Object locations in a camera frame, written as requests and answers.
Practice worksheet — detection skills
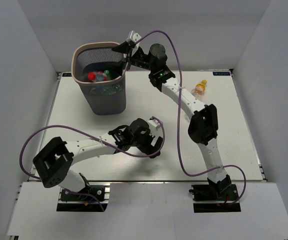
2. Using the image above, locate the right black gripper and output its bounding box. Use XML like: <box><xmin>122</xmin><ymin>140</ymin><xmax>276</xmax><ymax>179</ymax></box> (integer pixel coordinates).
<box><xmin>106</xmin><ymin>40</ymin><xmax>156</xmax><ymax>76</ymax></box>

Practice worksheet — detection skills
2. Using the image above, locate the green plastic bottle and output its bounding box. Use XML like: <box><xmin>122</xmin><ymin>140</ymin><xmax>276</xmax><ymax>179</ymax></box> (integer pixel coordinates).
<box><xmin>103</xmin><ymin>69</ymin><xmax>121</xmax><ymax>81</ymax></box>

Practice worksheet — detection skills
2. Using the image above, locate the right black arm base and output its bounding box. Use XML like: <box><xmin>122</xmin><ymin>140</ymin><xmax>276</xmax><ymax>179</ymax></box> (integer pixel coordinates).
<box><xmin>188</xmin><ymin>184</ymin><xmax>241</xmax><ymax>213</ymax></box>

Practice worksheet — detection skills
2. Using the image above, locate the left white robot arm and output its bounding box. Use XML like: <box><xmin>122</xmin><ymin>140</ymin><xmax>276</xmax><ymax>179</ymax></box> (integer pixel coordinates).
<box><xmin>33</xmin><ymin>117</ymin><xmax>164</xmax><ymax>200</ymax></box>

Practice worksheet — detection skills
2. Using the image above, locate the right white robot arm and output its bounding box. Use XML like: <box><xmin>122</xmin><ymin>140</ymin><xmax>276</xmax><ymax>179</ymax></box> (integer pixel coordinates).
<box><xmin>112</xmin><ymin>41</ymin><xmax>232</xmax><ymax>200</ymax></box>

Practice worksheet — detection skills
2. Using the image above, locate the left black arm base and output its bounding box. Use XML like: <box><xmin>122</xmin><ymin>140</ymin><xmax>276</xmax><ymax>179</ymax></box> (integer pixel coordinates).
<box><xmin>56</xmin><ymin>183</ymin><xmax>110</xmax><ymax>213</ymax></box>

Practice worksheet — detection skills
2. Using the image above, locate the grey mesh waste bin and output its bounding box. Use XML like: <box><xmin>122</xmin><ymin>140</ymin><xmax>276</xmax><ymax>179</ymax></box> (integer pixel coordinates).
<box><xmin>71</xmin><ymin>41</ymin><xmax>126</xmax><ymax>115</ymax></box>

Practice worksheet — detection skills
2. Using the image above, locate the small bottle yellow cap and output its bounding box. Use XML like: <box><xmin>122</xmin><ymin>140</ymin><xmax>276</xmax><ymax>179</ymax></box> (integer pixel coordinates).
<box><xmin>192</xmin><ymin>79</ymin><xmax>208</xmax><ymax>99</ymax></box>

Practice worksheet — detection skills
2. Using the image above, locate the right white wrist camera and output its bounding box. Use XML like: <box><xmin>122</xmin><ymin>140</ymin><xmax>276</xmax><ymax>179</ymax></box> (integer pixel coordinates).
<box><xmin>126</xmin><ymin>30</ymin><xmax>142</xmax><ymax>49</ymax></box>

